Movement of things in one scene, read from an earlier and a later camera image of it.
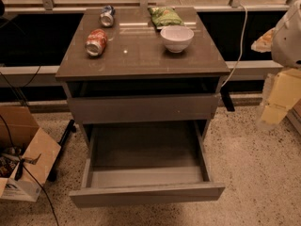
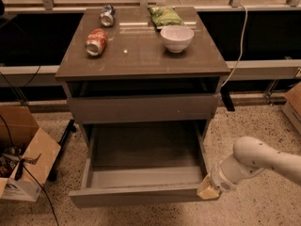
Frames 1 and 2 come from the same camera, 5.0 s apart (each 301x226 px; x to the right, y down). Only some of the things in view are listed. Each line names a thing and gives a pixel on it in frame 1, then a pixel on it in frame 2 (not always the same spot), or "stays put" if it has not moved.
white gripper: (288, 44) → (219, 181)
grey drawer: (145, 162) stays put
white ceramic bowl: (177, 38) stays put
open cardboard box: (27, 154) stays put
